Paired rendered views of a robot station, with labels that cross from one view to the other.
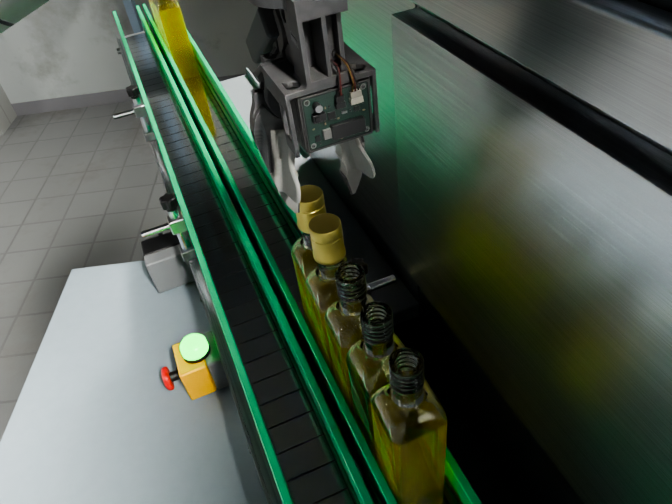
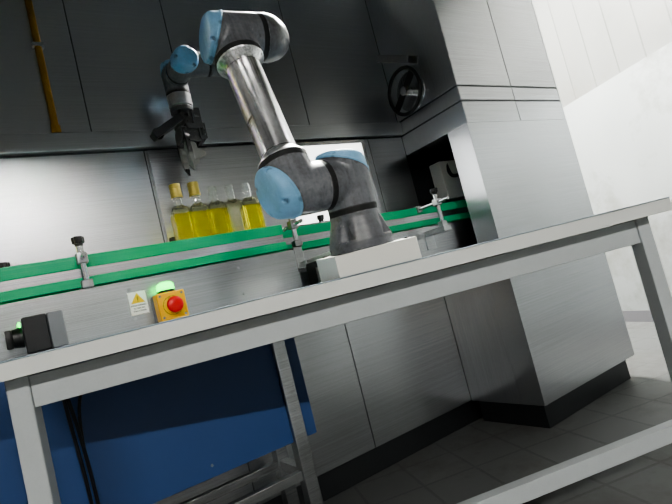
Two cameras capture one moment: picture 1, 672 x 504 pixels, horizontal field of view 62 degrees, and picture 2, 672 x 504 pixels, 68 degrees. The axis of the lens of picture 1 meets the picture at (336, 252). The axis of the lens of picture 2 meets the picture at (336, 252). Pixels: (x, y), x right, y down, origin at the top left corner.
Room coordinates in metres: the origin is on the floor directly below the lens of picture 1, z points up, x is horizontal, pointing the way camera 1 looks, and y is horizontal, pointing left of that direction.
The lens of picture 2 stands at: (0.51, 1.59, 0.73)
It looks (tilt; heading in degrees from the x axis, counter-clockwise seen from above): 4 degrees up; 254
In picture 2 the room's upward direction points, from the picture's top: 14 degrees counter-clockwise
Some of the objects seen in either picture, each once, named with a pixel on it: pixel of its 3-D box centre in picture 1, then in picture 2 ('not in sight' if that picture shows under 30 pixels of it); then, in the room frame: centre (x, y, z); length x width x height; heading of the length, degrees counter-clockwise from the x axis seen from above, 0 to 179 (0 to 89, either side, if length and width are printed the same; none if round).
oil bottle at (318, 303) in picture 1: (341, 331); (204, 236); (0.44, 0.01, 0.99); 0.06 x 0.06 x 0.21; 17
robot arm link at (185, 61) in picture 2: not in sight; (187, 64); (0.38, 0.09, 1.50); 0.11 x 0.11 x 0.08; 15
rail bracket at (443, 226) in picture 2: not in sight; (436, 218); (-0.43, -0.13, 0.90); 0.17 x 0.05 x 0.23; 107
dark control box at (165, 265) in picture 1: (169, 261); (44, 333); (0.84, 0.33, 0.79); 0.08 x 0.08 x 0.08; 17
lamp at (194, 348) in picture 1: (193, 346); (165, 287); (0.58, 0.25, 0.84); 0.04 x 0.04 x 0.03
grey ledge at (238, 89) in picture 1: (293, 177); not in sight; (1.00, 0.07, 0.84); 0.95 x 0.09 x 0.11; 17
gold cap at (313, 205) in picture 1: (310, 208); (175, 191); (0.50, 0.02, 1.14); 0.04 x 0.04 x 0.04
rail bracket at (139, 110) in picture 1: (131, 117); not in sight; (1.18, 0.41, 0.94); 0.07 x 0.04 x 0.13; 107
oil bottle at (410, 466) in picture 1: (409, 452); (255, 228); (0.27, -0.04, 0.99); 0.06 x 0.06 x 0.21; 16
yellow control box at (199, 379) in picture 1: (201, 366); (170, 307); (0.57, 0.25, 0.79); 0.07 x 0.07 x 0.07; 17
